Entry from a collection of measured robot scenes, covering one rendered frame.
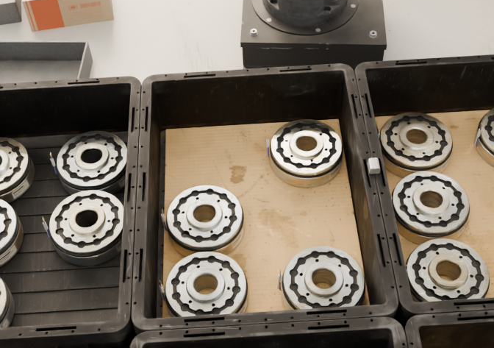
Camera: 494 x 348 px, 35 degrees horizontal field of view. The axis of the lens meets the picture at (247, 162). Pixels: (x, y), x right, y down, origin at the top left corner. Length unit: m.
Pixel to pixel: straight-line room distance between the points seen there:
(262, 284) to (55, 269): 0.27
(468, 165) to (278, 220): 0.29
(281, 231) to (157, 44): 0.58
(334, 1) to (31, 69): 0.57
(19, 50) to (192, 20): 0.33
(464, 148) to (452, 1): 0.51
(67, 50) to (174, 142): 0.40
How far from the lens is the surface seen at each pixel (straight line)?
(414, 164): 1.11
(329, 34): 1.38
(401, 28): 1.55
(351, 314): 0.89
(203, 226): 1.03
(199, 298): 0.98
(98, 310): 1.03
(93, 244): 1.05
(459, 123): 1.22
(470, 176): 1.15
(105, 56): 1.52
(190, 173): 1.13
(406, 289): 0.92
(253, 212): 1.09
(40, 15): 1.58
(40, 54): 1.52
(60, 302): 1.05
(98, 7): 1.57
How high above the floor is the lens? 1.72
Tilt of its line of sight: 51 degrees down
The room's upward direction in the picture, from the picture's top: 3 degrees counter-clockwise
